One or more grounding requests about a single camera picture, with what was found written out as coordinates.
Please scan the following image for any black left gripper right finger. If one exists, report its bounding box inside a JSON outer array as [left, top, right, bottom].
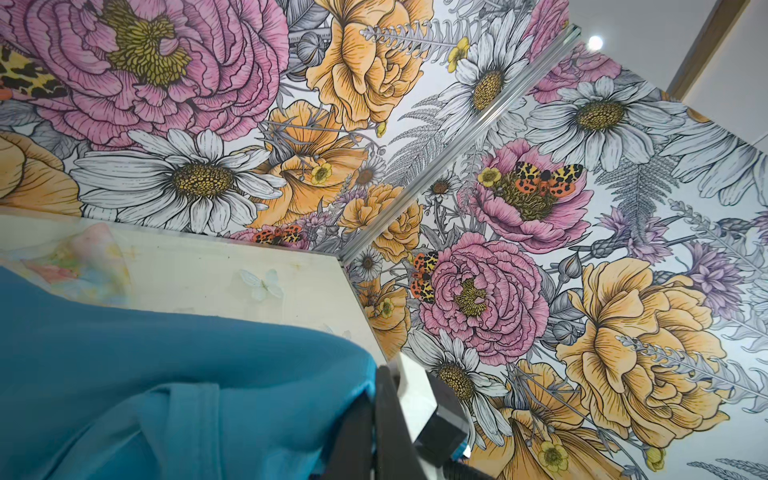
[[374, 366, 427, 480]]

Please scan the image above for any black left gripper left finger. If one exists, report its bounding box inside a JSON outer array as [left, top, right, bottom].
[[320, 394, 375, 480]]

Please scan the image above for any teal cloth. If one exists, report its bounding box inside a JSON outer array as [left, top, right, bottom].
[[1, 271, 376, 479]]

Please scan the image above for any pastel watercolor cloth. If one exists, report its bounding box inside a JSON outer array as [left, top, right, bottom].
[[1, 223, 132, 306]]

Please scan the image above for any aluminium frame post right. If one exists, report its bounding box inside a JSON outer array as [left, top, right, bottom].
[[338, 24, 582, 267]]

